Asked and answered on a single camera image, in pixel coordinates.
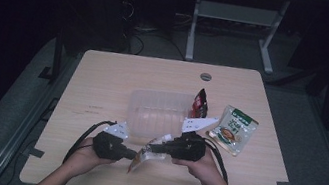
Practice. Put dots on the red black snack packet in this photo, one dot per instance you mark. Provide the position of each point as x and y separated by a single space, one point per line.
199 105

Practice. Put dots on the person's right hand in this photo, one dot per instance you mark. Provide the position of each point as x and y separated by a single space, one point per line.
203 171

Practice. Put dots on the green white snack packet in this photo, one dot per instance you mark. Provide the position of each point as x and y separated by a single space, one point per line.
232 131

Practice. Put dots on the white metal table frame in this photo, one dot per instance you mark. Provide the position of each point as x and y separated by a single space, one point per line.
237 14

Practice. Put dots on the clear orange snack packet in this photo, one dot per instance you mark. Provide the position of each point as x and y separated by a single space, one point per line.
145 156

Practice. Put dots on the person's left hand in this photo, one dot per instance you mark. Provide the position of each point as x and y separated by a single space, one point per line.
85 158

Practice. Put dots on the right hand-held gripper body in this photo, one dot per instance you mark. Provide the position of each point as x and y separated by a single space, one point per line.
190 146

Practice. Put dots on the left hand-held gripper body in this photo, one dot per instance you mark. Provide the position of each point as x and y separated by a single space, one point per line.
108 144

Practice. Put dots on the clear plastic container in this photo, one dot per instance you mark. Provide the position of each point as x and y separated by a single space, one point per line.
157 115

